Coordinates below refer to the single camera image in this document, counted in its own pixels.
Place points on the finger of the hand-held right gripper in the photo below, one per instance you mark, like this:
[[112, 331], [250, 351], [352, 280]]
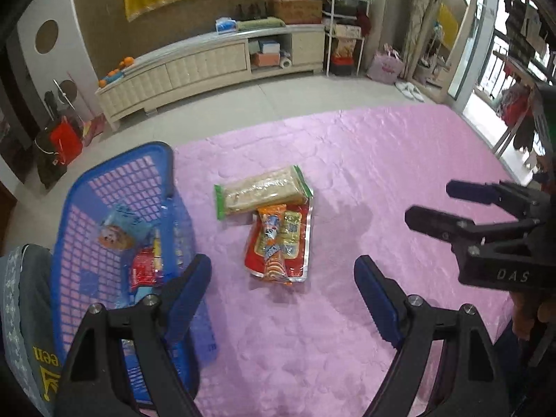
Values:
[[434, 223], [473, 191]]

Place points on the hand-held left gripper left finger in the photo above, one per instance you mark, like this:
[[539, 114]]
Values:
[[191, 295]]

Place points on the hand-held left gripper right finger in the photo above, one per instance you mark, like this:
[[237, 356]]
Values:
[[378, 299]]

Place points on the small red snack packet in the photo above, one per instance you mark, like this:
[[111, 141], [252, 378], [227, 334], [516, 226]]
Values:
[[145, 269]]

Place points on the yellow red snack strip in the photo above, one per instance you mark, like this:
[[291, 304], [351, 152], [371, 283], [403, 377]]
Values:
[[157, 247]]

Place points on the light blue cartoon snack packet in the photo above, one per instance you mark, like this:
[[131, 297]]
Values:
[[121, 226]]

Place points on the blue plastic basket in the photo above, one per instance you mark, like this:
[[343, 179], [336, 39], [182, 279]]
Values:
[[69, 226]]

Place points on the person's right hand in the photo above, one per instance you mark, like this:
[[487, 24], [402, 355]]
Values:
[[521, 317]]

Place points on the large red snack packet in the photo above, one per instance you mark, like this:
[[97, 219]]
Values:
[[252, 256]]

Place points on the hanging clothes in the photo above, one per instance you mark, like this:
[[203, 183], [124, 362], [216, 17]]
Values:
[[514, 104]]

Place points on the long orange snack packet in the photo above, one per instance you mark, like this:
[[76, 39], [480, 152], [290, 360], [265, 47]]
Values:
[[269, 230]]

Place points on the pink blanket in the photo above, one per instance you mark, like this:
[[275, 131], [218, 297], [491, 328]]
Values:
[[347, 160]]

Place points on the yellow snack packet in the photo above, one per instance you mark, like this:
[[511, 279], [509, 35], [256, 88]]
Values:
[[290, 226]]

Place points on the white slippers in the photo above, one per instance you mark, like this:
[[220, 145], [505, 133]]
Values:
[[410, 91]]

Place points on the green-edged cracker packet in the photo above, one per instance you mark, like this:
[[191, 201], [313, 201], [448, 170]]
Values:
[[260, 189]]

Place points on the pink bag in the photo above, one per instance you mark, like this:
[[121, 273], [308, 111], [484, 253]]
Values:
[[385, 65]]

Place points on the person's grey printed clothing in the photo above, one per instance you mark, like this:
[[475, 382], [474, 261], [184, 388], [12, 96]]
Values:
[[26, 312]]

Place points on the black bag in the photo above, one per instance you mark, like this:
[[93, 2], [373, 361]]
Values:
[[47, 165]]

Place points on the red bag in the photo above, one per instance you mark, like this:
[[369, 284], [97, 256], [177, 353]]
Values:
[[66, 141]]

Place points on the white metal rack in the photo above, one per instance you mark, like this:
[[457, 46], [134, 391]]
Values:
[[347, 30]]

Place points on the white tape roll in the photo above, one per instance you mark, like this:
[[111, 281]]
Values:
[[286, 62]]

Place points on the cream tv cabinet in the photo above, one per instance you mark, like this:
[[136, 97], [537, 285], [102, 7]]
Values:
[[195, 69]]

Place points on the orange box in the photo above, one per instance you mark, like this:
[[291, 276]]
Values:
[[266, 59]]

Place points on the brown cardboard box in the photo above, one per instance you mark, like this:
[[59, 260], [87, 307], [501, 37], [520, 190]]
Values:
[[297, 11]]

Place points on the green folded cloth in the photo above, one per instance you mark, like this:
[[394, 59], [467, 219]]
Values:
[[260, 24]]

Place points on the blue tissue box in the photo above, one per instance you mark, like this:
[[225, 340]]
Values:
[[226, 25]]

